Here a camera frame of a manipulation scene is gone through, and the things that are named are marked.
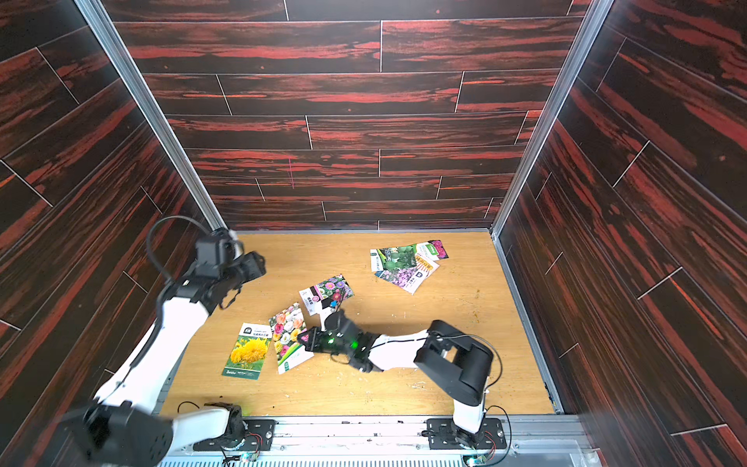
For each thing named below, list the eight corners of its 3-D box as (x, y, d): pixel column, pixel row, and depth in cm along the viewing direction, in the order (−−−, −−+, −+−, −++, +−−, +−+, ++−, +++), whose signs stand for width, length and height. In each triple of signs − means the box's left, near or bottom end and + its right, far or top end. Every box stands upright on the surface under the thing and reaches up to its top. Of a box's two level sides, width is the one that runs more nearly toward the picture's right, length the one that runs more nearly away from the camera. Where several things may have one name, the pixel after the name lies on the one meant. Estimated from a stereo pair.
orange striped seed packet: (393, 282, 106) (393, 279, 104) (418, 255, 114) (418, 252, 113) (414, 295, 102) (414, 292, 101) (438, 267, 111) (439, 263, 109)
